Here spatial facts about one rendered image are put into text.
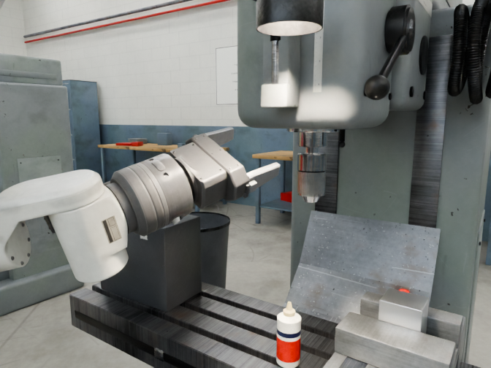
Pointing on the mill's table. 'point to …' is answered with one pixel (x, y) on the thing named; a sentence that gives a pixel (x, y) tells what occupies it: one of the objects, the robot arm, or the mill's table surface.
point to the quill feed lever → (404, 36)
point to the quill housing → (320, 69)
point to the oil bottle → (288, 337)
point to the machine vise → (451, 330)
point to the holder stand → (161, 266)
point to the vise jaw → (391, 345)
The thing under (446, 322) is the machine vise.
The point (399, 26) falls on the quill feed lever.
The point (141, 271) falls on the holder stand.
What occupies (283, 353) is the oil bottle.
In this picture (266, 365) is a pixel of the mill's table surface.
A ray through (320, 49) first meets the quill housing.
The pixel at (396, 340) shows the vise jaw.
